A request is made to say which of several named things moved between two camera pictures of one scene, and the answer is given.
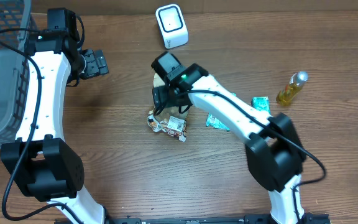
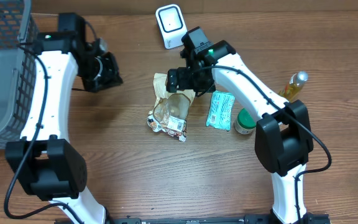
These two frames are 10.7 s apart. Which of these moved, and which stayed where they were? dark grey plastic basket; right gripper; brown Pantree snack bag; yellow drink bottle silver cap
Moved: right gripper
Stayed: yellow drink bottle silver cap; brown Pantree snack bag; dark grey plastic basket
